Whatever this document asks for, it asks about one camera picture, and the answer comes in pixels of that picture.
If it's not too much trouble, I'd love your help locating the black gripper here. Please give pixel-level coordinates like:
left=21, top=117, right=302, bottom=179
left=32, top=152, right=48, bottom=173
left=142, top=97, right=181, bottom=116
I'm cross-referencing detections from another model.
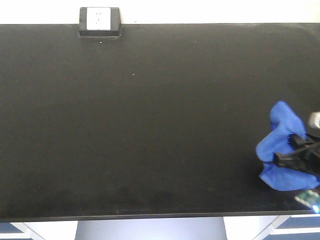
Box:
left=273, top=133, right=320, bottom=177

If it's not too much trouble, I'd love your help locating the blue cloth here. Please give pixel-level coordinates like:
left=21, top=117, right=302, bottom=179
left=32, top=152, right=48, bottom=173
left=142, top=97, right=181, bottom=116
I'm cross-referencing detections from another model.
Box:
left=256, top=101, right=320, bottom=192

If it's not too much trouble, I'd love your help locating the green circuit board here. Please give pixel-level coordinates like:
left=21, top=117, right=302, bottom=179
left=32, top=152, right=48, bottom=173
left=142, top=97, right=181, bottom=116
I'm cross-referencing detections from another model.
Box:
left=294, top=189, right=320, bottom=214

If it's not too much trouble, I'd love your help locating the blue cabinet under counter right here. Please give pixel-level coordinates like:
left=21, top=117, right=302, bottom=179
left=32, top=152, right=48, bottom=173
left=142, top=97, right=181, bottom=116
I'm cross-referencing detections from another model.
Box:
left=270, top=215, right=320, bottom=240

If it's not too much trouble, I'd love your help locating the blue cabinet under counter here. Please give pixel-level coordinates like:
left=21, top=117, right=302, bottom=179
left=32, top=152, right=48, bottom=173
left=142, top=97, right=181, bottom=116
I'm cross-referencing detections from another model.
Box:
left=0, top=222, right=30, bottom=240
left=270, top=215, right=320, bottom=240

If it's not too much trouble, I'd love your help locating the black box power outlet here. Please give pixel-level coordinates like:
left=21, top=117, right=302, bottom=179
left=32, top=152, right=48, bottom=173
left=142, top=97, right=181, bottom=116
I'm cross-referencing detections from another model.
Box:
left=78, top=7, right=123, bottom=38

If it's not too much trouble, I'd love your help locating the blue cabinet under counter left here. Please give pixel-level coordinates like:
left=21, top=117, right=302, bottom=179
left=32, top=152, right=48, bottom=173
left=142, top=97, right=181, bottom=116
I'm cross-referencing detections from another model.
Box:
left=0, top=222, right=30, bottom=240

